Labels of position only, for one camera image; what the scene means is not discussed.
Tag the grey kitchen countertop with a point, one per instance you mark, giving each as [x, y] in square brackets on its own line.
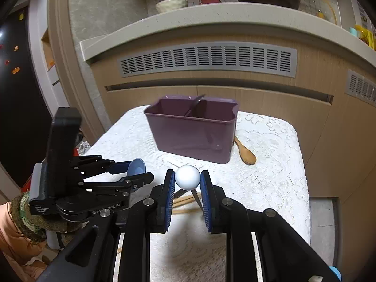
[205, 22]

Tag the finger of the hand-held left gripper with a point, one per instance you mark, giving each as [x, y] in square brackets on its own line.
[119, 167]
[138, 179]

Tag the black refrigerator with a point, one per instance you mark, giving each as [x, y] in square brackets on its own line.
[20, 108]

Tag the short grey vent grille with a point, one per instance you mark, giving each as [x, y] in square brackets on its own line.
[362, 89]

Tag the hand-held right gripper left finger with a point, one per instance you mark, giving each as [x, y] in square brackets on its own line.
[168, 202]

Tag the wooden spoon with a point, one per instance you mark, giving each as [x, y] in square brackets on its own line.
[247, 155]

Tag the orange fridge magnet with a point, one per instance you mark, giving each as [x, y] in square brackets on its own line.
[16, 70]

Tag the yellow packets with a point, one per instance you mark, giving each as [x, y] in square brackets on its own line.
[365, 36]

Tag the long grey vent grille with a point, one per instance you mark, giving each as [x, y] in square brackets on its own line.
[205, 60]

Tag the wooden cabinet front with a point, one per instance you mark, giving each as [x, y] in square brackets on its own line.
[279, 114]

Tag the black utensil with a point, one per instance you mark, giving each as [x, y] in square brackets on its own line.
[194, 105]

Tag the cream ceramic bowl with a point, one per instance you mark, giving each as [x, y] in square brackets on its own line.
[171, 4]

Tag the purple plastic utensil container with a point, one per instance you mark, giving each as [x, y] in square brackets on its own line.
[191, 135]

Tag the person's left forearm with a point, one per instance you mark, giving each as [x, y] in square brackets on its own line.
[14, 241]

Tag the white plastic spoon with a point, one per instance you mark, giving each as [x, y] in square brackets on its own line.
[187, 176]

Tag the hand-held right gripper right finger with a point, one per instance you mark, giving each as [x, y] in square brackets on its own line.
[206, 205]

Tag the teal cup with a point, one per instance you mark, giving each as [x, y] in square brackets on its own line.
[353, 32]

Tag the wooden chopstick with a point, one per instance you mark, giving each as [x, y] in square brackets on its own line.
[185, 199]
[185, 202]
[183, 210]

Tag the white lace tablecloth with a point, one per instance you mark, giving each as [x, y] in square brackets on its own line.
[264, 199]

